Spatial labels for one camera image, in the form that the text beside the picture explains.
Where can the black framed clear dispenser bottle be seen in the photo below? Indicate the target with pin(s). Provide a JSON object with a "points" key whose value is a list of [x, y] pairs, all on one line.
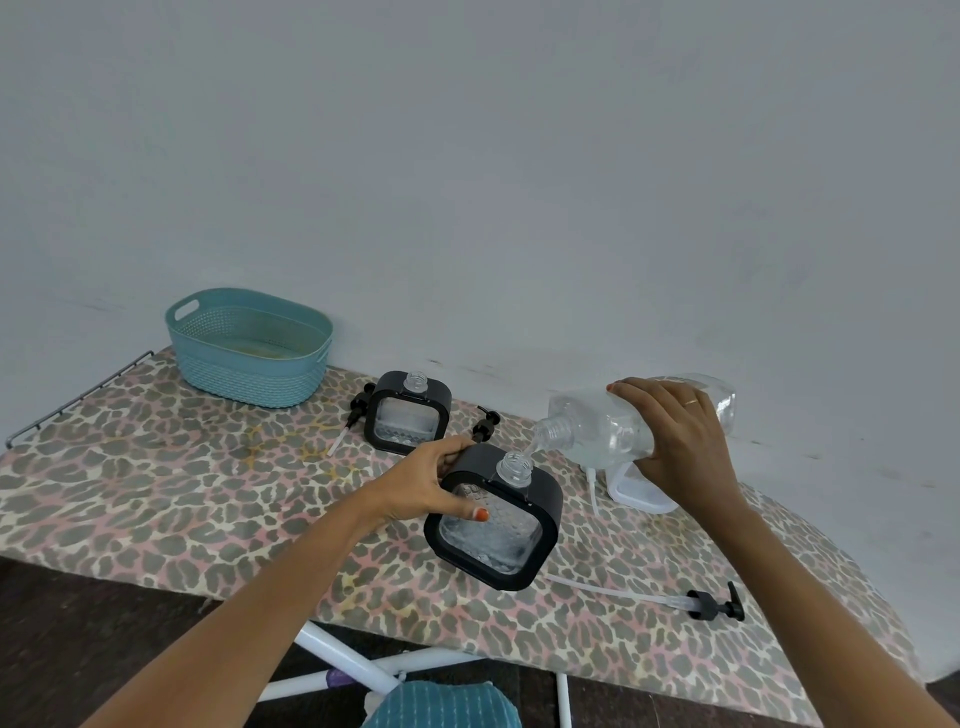
{"points": [[390, 405], [536, 501]]}

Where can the person's left hand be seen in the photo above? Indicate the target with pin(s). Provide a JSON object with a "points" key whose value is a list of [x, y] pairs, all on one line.
{"points": [[405, 487]]}

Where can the person's right forearm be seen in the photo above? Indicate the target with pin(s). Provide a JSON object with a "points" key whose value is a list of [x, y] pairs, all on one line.
{"points": [[810, 622]]}

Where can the person's left thumb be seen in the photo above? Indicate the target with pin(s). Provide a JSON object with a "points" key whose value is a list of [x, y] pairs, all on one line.
{"points": [[459, 510]]}

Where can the person's right hand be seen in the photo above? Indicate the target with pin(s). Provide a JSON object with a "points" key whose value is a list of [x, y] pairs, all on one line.
{"points": [[686, 450]]}

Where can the white pump cap with tube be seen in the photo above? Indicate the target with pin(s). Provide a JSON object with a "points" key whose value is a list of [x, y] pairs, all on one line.
{"points": [[637, 495]]}

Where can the person's left forearm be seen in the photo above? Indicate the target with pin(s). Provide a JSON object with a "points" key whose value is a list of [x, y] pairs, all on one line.
{"points": [[247, 615]]}

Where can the white ironing board legs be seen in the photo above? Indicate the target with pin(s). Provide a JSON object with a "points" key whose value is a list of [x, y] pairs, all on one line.
{"points": [[352, 660]]}

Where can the black pump head with tube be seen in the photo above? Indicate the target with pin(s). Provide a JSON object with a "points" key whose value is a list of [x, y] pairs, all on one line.
{"points": [[358, 411], [484, 427], [705, 604]]}

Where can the teal woven plastic basket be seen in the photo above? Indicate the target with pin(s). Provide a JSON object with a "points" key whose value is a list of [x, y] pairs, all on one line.
{"points": [[247, 375]]}

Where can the teal striped cloth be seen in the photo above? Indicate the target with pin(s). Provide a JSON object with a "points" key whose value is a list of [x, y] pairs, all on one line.
{"points": [[442, 709]]}

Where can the large clear plastic bottle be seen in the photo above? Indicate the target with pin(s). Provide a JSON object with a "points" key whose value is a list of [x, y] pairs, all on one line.
{"points": [[592, 427]]}

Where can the leopard print ironing board cover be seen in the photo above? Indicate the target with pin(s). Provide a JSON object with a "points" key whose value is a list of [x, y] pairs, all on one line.
{"points": [[187, 495]]}

